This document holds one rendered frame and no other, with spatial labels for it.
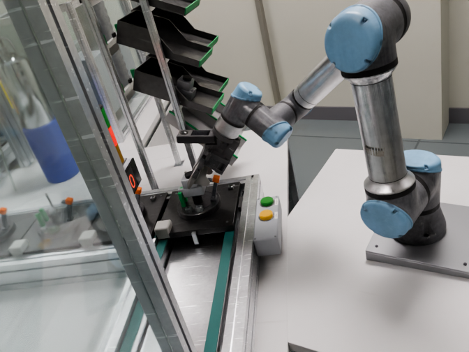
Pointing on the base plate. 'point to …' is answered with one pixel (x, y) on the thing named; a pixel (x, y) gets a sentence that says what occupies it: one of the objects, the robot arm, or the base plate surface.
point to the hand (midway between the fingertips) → (189, 179)
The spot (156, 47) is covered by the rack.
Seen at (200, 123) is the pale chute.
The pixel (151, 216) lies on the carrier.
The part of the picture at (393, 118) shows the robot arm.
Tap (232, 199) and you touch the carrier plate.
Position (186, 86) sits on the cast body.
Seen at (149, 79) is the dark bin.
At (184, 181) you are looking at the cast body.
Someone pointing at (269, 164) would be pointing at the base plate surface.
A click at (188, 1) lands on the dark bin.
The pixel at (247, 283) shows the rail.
